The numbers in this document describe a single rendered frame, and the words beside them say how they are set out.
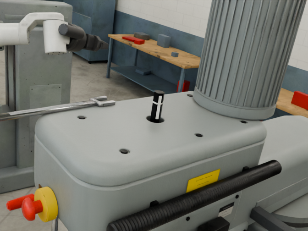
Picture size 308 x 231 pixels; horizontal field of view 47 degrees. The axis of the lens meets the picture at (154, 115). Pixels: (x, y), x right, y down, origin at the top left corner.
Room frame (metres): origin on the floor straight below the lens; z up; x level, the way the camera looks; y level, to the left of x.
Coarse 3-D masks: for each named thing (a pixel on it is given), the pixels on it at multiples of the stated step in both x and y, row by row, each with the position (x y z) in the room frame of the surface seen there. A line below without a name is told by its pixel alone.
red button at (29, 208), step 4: (24, 200) 0.49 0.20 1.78; (28, 200) 0.49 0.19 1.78; (24, 204) 0.49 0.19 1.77; (28, 204) 0.48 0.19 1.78; (32, 204) 0.49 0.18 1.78; (36, 204) 0.50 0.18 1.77; (40, 204) 0.50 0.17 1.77; (24, 208) 0.48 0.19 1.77; (28, 208) 0.48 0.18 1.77; (32, 208) 0.48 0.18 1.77; (36, 208) 0.49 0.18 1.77; (40, 208) 0.50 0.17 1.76; (24, 212) 0.48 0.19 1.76; (28, 212) 0.48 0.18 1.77; (32, 212) 0.48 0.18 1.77; (36, 212) 0.49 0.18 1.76; (40, 212) 0.50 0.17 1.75; (24, 216) 0.48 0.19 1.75; (28, 216) 0.48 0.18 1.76; (32, 216) 0.48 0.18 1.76; (32, 220) 0.48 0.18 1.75
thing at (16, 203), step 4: (24, 196) 0.59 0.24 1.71; (28, 196) 0.59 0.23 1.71; (32, 196) 0.59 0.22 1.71; (12, 200) 0.57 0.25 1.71; (16, 200) 0.57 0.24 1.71; (20, 200) 0.58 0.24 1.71; (32, 200) 0.59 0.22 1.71; (8, 204) 0.56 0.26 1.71; (12, 204) 0.56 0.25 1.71; (16, 204) 0.57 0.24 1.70; (20, 204) 0.57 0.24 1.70; (8, 208) 0.56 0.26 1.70; (12, 208) 0.56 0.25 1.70; (16, 208) 0.57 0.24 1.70
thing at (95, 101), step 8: (104, 96) 0.73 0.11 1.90; (64, 104) 0.65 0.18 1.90; (72, 104) 0.66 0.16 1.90; (80, 104) 0.66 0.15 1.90; (88, 104) 0.68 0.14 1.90; (96, 104) 0.69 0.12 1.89; (104, 104) 0.69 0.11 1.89; (112, 104) 0.71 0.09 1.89; (8, 112) 0.58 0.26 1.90; (16, 112) 0.58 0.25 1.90; (24, 112) 0.59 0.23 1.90; (32, 112) 0.59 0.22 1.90; (40, 112) 0.60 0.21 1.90; (48, 112) 0.61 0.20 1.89; (0, 120) 0.55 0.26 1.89
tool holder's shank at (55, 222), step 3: (57, 216) 1.01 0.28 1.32; (57, 219) 1.01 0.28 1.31; (51, 222) 1.00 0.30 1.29; (54, 222) 1.00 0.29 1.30; (57, 222) 1.01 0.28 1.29; (51, 225) 1.00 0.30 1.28; (54, 225) 1.00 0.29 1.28; (57, 225) 1.01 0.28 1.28; (51, 228) 1.00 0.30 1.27; (54, 228) 1.00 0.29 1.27; (57, 228) 1.01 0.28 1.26
